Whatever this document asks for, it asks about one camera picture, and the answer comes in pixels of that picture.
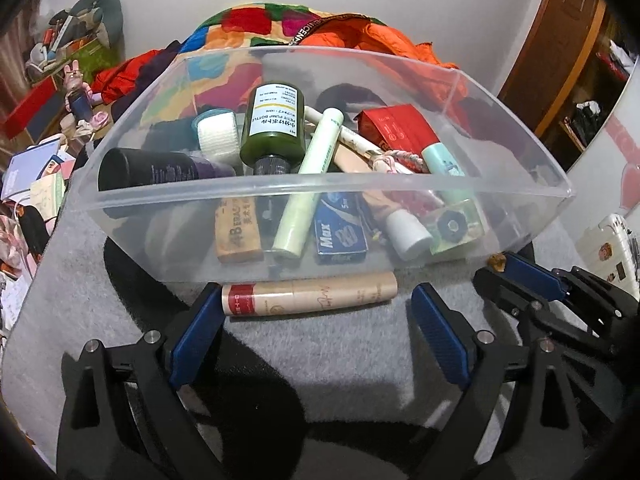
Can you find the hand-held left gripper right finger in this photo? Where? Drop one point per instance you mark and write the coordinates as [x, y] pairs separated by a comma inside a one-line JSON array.
[[440, 330]]

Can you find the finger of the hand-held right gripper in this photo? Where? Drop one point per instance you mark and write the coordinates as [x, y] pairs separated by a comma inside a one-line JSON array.
[[505, 290], [537, 275]]

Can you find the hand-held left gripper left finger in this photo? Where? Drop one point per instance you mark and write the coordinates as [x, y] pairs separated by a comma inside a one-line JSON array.
[[197, 330]]

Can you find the small brown object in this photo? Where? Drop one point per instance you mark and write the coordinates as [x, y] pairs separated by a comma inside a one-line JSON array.
[[496, 261]]

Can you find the green packet with black flower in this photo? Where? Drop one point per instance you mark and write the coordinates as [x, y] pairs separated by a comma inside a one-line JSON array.
[[472, 220]]

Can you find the clear plastic bin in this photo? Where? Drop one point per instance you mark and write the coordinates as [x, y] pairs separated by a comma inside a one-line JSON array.
[[150, 245]]

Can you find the beige tube with red band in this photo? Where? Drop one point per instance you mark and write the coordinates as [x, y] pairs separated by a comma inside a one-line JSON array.
[[310, 292]]

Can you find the red patterned packet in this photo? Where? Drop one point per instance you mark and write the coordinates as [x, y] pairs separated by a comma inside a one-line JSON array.
[[420, 197]]

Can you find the blue cardboard box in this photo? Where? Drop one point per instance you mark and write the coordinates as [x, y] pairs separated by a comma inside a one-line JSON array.
[[340, 235]]

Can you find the mint green tube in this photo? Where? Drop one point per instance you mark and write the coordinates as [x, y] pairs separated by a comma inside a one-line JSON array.
[[442, 160]]

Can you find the white bandage roll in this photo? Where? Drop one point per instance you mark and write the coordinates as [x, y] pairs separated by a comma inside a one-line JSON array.
[[217, 135]]

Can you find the white slim pen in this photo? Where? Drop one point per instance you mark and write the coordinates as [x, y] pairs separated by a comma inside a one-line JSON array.
[[357, 142]]

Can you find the light green tube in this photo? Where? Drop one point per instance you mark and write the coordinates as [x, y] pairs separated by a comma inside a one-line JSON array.
[[320, 145]]

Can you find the white suitcase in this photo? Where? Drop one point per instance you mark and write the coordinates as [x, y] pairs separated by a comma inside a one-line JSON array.
[[610, 255]]

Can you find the beige tube with white cap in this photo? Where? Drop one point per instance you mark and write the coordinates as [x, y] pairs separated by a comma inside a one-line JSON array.
[[410, 232]]

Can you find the orange eraser box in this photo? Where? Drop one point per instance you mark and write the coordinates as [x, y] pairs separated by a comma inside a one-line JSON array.
[[239, 232]]

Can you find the white wardrobe door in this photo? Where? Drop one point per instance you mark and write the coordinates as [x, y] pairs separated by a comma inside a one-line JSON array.
[[610, 160]]

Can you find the black bag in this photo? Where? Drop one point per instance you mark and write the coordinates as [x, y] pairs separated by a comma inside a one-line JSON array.
[[585, 117]]

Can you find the black and purple bottle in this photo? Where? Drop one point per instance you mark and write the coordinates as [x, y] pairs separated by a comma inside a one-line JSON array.
[[145, 167]]

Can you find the red box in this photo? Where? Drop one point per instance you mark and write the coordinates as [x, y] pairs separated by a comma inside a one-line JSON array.
[[395, 127]]

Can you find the dark green bottle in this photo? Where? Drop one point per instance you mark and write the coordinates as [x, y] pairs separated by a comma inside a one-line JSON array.
[[272, 145]]

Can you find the wooden shelf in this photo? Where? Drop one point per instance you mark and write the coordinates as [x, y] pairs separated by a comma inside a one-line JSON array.
[[607, 75]]

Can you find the pile of papers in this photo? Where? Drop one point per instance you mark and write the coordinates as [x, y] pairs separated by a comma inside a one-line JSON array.
[[35, 170]]

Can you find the wooden door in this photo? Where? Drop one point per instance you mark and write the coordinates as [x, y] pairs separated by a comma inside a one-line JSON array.
[[550, 45]]

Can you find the red cloth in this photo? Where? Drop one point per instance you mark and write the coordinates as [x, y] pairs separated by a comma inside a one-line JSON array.
[[125, 77]]

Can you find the rabbit figurine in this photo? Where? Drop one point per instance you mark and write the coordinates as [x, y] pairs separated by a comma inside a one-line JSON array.
[[77, 90]]

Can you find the dark purple cloth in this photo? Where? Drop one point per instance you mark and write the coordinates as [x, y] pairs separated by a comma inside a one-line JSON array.
[[160, 60]]

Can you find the orange jacket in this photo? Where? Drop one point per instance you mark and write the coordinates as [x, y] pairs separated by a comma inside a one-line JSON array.
[[395, 40]]

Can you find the red board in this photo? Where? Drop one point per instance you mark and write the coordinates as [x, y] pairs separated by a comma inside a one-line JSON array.
[[32, 110]]

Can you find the colourful patchwork quilt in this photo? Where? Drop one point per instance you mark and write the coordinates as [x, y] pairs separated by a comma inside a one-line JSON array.
[[240, 20]]

